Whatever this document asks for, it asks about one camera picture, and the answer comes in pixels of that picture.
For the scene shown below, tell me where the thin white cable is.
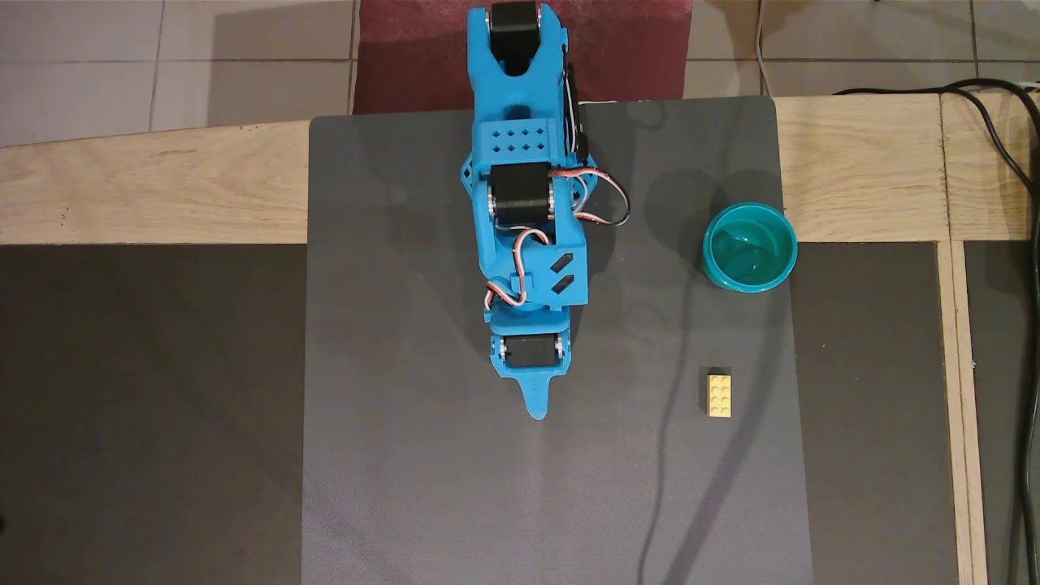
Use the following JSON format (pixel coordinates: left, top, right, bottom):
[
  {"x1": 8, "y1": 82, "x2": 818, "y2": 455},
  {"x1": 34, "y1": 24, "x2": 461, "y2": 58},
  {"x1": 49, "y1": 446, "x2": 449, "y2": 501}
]
[{"x1": 753, "y1": 0, "x2": 774, "y2": 98}]

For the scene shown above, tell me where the dark red rug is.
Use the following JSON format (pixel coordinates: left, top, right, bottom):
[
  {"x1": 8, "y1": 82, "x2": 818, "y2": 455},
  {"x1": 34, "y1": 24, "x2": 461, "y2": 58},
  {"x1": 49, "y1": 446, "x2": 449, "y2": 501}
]
[{"x1": 352, "y1": 0, "x2": 694, "y2": 115}]

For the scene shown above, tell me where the red white black servo wire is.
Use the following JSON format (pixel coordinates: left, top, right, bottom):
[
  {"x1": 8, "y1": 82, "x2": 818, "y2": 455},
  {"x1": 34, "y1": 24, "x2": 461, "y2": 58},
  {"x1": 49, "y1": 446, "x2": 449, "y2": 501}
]
[{"x1": 484, "y1": 166, "x2": 631, "y2": 310}]

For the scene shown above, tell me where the teal plastic cup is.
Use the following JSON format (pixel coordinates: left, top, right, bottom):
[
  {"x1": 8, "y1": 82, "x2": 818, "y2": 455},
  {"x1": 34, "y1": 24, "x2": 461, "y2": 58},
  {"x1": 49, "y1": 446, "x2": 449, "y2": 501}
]
[{"x1": 702, "y1": 202, "x2": 799, "y2": 295}]

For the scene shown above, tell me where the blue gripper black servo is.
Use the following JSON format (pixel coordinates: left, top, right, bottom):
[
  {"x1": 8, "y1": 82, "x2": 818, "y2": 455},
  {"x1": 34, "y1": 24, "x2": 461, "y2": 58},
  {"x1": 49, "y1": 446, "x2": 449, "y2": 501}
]
[{"x1": 487, "y1": 309, "x2": 574, "y2": 422}]

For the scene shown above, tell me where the black power cable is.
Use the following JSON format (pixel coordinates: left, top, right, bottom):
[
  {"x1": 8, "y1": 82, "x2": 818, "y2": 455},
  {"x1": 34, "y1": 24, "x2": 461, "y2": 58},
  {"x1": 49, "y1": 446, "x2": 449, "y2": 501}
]
[{"x1": 833, "y1": 78, "x2": 1040, "y2": 585}]

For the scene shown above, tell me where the grey rubber mat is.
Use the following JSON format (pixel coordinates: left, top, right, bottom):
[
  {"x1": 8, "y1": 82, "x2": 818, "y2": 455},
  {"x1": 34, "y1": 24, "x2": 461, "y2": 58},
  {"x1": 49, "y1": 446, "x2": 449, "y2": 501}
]
[{"x1": 301, "y1": 96, "x2": 815, "y2": 585}]

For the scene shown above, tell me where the pale yellow lego brick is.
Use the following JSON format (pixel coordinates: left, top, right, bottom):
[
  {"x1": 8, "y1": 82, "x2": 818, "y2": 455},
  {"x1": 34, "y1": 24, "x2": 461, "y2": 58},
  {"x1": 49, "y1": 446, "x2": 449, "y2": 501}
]
[{"x1": 704, "y1": 367, "x2": 733, "y2": 418}]

